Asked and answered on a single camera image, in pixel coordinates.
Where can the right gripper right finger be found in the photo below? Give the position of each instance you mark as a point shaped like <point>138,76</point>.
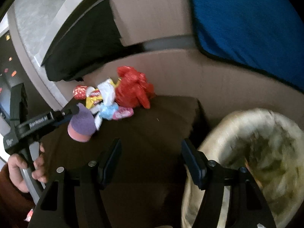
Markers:
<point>195,163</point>

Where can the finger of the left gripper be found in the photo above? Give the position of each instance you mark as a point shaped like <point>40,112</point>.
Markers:
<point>66,114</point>

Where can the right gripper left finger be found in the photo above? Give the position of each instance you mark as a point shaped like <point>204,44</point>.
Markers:
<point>108,163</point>

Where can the red paper cup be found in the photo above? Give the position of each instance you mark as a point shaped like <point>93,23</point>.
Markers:
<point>81,92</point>

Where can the purple pink heart sponge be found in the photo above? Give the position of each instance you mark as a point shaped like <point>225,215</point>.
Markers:
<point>81,126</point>

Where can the yellow chips bag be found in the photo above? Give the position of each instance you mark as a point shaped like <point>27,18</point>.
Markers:
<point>95,97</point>

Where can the light blue wrapper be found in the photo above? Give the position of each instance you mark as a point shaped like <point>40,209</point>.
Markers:
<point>107,111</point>

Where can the white paper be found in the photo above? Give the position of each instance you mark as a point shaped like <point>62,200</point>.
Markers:
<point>107,90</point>

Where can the pink candy wrapper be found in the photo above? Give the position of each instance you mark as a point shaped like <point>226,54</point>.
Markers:
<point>122,112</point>

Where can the red plastic bag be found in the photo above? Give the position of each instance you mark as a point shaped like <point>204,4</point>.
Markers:
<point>133,90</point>

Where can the white tissue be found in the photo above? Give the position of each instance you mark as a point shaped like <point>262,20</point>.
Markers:
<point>96,112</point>

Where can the red sleeve left forearm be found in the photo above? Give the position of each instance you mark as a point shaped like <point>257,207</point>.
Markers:
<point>15,205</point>

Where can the black refrigerator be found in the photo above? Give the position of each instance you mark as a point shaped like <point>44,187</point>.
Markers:
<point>12,73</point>

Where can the black hanging cloth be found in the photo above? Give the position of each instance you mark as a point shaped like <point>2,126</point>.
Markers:
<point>91,42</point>

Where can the blue hanging towel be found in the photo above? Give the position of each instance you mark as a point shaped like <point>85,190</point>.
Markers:
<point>262,35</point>

